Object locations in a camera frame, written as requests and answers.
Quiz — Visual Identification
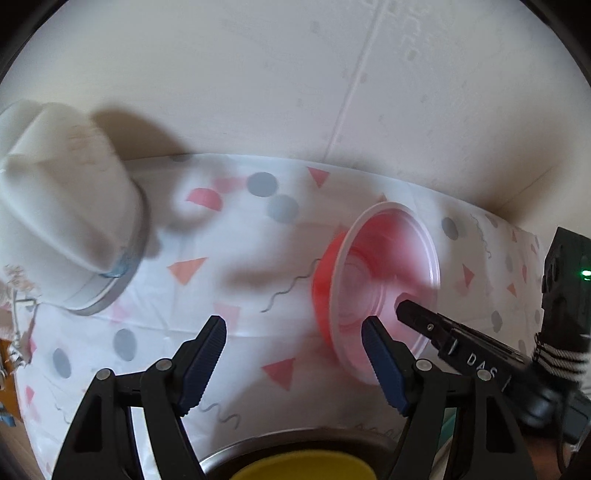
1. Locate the orange packet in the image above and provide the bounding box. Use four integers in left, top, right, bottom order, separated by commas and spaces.
0, 337, 20, 426

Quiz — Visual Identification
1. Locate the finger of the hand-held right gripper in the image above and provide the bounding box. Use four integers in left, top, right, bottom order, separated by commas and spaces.
396, 300, 533, 391

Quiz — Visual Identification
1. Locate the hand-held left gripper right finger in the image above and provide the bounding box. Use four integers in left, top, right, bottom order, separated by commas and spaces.
361, 316, 539, 480

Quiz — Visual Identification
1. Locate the stainless steel bowl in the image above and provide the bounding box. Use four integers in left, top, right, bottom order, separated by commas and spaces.
198, 427, 403, 480

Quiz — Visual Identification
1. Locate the white container with grey band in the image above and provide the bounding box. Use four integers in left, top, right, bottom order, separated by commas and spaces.
0, 99, 153, 317

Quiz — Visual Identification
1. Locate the person's right forearm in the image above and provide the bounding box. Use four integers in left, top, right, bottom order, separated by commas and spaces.
526, 438, 563, 480

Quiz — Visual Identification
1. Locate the red plastic bowl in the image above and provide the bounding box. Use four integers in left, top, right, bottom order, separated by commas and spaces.
311, 200, 441, 386

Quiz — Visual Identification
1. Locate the white patterned tablecloth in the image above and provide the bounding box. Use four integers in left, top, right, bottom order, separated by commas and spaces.
14, 152, 555, 480

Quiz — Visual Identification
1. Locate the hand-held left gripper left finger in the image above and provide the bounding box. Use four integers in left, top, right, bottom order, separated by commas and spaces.
51, 315, 228, 480

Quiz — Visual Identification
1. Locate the yellow bowl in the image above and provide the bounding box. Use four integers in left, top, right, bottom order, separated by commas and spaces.
228, 452, 377, 480

